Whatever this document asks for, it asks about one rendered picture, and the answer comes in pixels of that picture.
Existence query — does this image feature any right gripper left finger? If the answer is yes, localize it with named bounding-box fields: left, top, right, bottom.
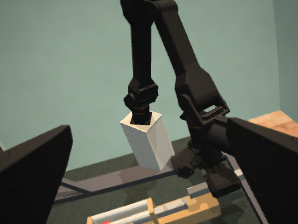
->
left=0, top=125, right=73, bottom=224

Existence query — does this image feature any grey square stick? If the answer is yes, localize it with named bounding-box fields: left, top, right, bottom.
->
left=153, top=198, right=189, bottom=218

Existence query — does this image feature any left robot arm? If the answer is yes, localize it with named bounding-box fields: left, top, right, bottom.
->
left=120, top=0, right=233, bottom=179

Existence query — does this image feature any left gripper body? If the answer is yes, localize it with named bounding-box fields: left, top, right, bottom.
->
left=189, top=139, right=241, bottom=198

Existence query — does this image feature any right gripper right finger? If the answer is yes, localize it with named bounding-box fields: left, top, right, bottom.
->
left=226, top=117, right=298, bottom=224

